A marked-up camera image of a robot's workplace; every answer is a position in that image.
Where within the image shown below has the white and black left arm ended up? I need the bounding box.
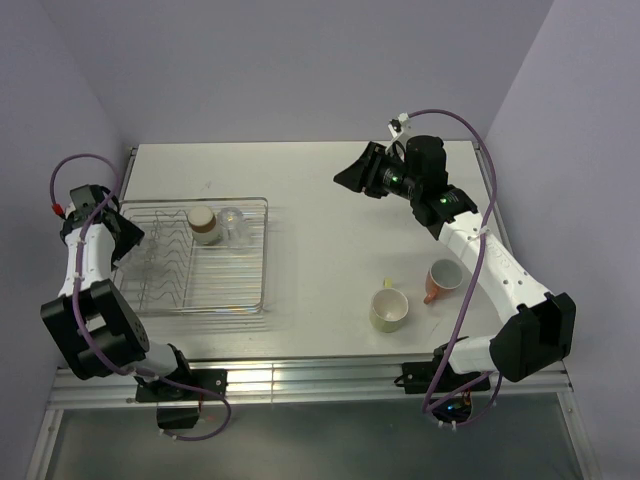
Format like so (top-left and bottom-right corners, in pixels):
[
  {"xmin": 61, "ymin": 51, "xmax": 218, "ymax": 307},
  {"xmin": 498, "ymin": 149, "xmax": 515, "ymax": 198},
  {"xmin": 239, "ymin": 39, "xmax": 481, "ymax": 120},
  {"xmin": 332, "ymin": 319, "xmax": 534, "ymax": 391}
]
[{"xmin": 40, "ymin": 185, "xmax": 195, "ymax": 399}]

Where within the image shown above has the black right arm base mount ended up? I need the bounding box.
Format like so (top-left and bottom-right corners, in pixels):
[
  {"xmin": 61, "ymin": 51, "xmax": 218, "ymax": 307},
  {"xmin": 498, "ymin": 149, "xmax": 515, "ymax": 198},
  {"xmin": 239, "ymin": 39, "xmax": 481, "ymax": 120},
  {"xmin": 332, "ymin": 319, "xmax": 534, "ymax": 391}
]
[{"xmin": 394, "ymin": 359, "xmax": 491, "ymax": 425}]

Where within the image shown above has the orange ceramic mug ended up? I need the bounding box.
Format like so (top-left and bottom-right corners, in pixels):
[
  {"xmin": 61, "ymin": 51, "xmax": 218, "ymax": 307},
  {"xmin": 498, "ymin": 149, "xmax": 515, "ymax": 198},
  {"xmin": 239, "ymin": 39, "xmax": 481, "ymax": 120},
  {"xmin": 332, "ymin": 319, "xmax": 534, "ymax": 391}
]
[{"xmin": 423, "ymin": 259, "xmax": 464, "ymax": 305}]

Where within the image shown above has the large clear glass tumbler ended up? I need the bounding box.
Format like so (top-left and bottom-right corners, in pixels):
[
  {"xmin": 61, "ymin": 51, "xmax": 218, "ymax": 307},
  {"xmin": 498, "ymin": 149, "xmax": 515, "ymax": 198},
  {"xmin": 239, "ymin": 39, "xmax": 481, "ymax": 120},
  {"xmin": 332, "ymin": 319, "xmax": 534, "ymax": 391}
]
[{"xmin": 217, "ymin": 207, "xmax": 251, "ymax": 248}]

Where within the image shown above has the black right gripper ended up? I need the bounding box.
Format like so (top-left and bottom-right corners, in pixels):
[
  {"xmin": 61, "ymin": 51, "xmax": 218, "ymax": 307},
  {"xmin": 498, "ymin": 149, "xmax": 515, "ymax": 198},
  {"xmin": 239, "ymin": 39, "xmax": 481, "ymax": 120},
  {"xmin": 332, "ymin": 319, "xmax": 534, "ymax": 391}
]
[{"xmin": 333, "ymin": 141, "xmax": 421, "ymax": 201}]

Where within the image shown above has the yellow-green ceramic mug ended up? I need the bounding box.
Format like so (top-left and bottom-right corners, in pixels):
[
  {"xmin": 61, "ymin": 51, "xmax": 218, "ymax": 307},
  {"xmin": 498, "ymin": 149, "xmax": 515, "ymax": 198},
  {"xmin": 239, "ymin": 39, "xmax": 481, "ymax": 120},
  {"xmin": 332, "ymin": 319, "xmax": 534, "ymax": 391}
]
[{"xmin": 369, "ymin": 277, "xmax": 409, "ymax": 333}]

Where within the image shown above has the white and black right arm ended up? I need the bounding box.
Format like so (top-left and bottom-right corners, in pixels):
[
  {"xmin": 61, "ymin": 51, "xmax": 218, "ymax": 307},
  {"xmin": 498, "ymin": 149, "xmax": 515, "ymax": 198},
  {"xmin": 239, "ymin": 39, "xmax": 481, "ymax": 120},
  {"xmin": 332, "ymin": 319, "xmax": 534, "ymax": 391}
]
[{"xmin": 333, "ymin": 135, "xmax": 576, "ymax": 390}]

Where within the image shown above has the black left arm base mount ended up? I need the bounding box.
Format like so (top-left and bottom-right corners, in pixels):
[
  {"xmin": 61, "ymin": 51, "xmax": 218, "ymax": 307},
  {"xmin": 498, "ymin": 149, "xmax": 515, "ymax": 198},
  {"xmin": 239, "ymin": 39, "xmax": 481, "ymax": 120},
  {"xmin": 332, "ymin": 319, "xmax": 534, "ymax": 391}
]
[{"xmin": 134, "ymin": 367, "xmax": 230, "ymax": 432}]

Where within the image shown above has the brown and white paper cup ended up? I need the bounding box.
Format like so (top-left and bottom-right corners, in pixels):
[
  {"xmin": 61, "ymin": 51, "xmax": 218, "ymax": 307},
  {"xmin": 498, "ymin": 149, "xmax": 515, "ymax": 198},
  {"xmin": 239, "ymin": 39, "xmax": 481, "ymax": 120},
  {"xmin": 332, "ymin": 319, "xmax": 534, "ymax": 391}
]
[{"xmin": 187, "ymin": 205, "xmax": 221, "ymax": 245}]

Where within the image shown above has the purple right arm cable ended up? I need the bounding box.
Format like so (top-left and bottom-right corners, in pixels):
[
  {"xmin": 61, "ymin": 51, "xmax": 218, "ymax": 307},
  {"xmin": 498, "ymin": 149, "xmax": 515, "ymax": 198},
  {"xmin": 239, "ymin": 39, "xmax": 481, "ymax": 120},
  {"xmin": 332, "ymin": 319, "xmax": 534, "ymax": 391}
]
[{"xmin": 407, "ymin": 108, "xmax": 502, "ymax": 426}]

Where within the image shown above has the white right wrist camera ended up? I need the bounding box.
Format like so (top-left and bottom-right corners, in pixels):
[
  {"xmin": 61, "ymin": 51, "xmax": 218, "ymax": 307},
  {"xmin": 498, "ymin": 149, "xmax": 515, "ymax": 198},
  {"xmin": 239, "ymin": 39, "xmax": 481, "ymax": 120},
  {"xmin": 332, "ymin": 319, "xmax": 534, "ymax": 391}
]
[{"xmin": 388, "ymin": 112, "xmax": 413, "ymax": 146}]

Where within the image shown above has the metal wire dish rack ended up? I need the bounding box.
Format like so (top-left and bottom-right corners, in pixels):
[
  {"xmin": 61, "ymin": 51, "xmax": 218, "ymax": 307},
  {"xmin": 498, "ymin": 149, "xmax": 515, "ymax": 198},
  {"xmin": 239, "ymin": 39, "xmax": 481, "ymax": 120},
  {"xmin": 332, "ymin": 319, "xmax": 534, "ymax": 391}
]
[{"xmin": 113, "ymin": 197, "xmax": 268, "ymax": 316}]

